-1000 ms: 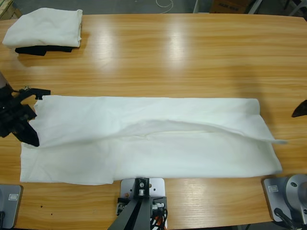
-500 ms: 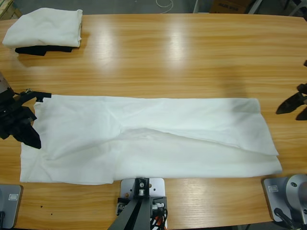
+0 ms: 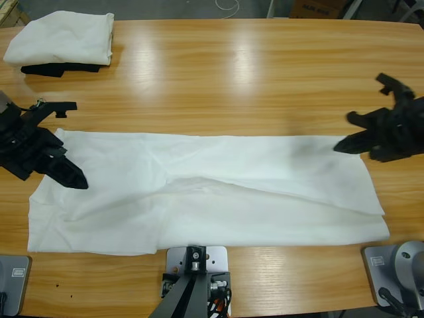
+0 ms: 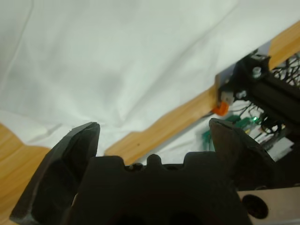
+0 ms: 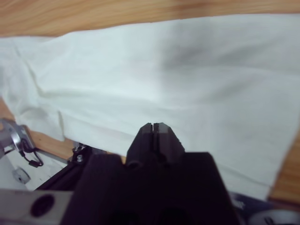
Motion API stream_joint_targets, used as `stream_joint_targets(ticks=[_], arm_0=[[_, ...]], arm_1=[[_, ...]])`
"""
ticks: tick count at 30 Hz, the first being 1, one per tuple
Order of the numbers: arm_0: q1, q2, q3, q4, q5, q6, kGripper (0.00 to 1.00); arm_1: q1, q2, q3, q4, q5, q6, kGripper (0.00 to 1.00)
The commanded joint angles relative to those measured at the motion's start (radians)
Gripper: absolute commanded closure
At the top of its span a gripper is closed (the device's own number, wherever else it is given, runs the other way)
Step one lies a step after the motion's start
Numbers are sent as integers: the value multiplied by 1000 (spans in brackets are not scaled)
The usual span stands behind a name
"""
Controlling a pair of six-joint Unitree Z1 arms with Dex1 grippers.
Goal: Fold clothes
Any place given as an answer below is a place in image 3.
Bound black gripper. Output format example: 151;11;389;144
333;72;424;164
0;101;89;191

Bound white printed t-shirt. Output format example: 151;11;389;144
26;128;390;256

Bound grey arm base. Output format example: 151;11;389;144
360;240;424;308
0;254;33;317

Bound folded black garment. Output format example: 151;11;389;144
20;62;103;78

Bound folded white garment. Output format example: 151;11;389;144
3;10;115;66

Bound brown cardboard box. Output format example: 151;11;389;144
290;0;341;20

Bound wooden crate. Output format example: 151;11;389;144
0;0;31;29

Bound black clamp block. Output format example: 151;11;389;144
161;271;182;297
205;270;232;301

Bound white metal frame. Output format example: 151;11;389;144
341;0;365;21

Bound white cable loop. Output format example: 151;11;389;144
214;0;240;16

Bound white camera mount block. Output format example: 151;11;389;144
165;245;230;318

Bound dark camera post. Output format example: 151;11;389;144
147;244;213;318

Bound orange and black cables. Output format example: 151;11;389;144
207;288;235;318

